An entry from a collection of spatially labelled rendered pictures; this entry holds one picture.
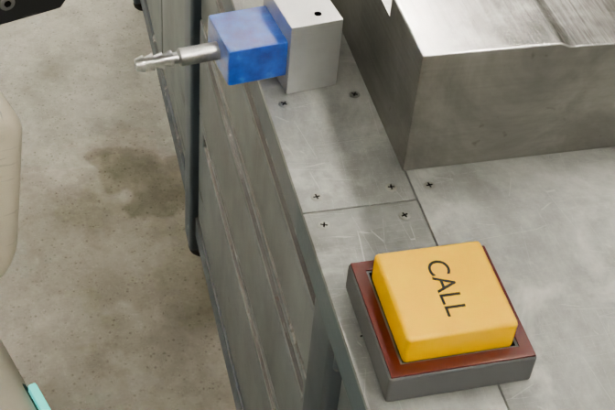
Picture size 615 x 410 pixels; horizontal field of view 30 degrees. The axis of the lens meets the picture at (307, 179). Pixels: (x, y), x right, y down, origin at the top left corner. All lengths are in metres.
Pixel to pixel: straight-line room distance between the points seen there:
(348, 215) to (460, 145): 0.09
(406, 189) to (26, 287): 1.08
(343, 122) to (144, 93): 1.29
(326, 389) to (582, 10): 0.38
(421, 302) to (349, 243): 0.09
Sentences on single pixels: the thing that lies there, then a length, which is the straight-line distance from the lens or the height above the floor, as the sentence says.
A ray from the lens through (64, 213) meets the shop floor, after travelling 1.81.
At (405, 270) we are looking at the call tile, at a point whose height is 0.84.
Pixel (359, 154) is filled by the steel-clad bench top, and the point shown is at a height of 0.80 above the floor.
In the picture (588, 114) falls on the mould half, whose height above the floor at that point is 0.83.
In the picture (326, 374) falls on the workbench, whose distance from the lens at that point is 0.91.
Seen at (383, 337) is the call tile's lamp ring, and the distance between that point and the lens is 0.60.
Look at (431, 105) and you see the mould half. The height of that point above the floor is 0.85.
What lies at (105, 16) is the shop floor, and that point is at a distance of 2.20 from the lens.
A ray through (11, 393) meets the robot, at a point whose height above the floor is 0.27.
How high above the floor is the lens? 1.28
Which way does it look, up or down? 43 degrees down
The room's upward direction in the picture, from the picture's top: 6 degrees clockwise
